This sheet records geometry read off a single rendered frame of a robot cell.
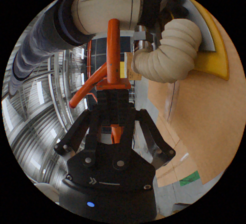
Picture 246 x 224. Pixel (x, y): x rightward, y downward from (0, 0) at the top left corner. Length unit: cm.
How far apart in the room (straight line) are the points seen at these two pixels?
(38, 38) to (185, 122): 35
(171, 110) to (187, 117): 6
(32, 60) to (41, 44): 10
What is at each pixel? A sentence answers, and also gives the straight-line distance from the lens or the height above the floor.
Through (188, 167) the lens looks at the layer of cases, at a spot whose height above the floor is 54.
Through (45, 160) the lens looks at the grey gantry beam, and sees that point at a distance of 279.
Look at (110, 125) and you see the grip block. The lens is 16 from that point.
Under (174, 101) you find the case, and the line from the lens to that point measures 19.
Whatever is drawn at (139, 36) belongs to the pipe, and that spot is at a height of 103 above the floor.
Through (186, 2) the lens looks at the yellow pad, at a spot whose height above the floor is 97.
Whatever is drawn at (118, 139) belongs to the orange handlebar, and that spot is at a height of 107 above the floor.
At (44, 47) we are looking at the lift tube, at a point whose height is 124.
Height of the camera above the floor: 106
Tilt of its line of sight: 1 degrees down
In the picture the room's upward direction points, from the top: 91 degrees counter-clockwise
